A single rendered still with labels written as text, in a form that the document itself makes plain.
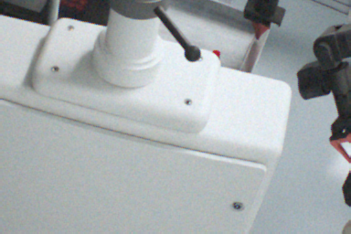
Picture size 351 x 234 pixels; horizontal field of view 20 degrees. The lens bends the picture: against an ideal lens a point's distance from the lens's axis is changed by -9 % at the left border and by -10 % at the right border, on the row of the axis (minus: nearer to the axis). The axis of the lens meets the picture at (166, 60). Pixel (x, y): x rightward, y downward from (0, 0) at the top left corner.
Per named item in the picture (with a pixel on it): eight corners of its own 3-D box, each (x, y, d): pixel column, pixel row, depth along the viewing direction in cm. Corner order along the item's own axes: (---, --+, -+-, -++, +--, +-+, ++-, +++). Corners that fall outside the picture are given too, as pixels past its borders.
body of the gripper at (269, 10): (249, 0, 267) (253, -22, 262) (284, 15, 265) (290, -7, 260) (242, 15, 262) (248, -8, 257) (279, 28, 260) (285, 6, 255)
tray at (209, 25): (98, 43, 260) (100, 32, 258) (136, -16, 279) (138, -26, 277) (231, 90, 255) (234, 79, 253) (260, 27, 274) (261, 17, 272)
